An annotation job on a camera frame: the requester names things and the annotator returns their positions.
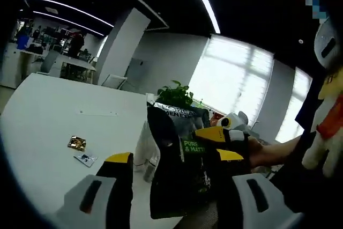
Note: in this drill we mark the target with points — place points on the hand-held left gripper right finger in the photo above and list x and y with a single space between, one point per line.
238 205

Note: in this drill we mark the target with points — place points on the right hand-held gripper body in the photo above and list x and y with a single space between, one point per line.
238 123

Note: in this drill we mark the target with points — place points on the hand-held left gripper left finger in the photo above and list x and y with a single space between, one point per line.
118 194

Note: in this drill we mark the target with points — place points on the green black skincare packet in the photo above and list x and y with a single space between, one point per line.
171 159

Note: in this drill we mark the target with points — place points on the gold skincare sachet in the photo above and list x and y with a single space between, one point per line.
77 143

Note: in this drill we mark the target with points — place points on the person's right hand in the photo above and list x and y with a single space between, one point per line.
256 151

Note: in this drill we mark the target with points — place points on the green potted plant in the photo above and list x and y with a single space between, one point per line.
174 93

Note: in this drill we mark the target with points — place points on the plush toy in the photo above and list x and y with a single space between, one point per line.
308 191

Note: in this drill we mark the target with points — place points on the white chest-worn device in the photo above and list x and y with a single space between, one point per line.
321 33

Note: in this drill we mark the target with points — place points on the blue box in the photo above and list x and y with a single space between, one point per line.
22 41

